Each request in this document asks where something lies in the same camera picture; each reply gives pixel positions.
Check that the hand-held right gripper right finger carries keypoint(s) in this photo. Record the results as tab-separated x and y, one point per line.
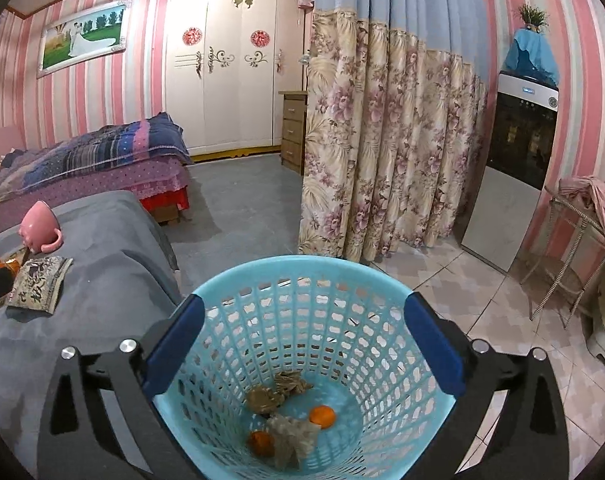
435	345

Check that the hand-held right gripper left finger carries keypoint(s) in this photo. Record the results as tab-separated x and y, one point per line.
175	345

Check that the orange snack packet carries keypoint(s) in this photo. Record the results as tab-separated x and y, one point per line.
8	266

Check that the black and white snack packet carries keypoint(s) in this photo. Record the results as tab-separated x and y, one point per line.
37	285

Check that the brown paper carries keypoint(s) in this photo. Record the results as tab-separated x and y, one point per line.
293	382
263	400

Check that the orange tangerine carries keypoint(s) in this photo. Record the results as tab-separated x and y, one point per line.
260	443

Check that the orange bottle cap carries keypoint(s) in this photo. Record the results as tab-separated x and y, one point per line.
323	416

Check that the light blue plastic basket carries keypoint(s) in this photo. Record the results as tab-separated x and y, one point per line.
302	265

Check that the beige face mask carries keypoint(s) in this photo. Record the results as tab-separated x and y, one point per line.
292	440

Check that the pink pig mug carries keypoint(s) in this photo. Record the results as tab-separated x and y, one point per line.
37	225

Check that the pink bed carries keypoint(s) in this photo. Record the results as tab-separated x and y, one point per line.
157	180

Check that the patchwork quilt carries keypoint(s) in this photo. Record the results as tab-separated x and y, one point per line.
92	152

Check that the white water dispenser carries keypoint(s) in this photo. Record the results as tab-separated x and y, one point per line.
517	160

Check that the blue floral curtain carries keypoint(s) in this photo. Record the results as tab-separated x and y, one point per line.
392	135

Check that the pink cloth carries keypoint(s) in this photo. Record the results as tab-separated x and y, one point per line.
597	200

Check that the wooden desk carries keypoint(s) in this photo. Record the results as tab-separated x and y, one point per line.
292	130

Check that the white wardrobe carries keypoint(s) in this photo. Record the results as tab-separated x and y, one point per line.
232	105

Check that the blue cloth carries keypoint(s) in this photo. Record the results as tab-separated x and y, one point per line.
529	57

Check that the red round door decal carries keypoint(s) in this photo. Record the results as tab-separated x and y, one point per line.
193	37
260	39

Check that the potted plant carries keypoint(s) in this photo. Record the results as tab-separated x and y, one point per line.
533	16

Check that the framed wall poster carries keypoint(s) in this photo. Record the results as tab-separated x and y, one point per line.
82	37

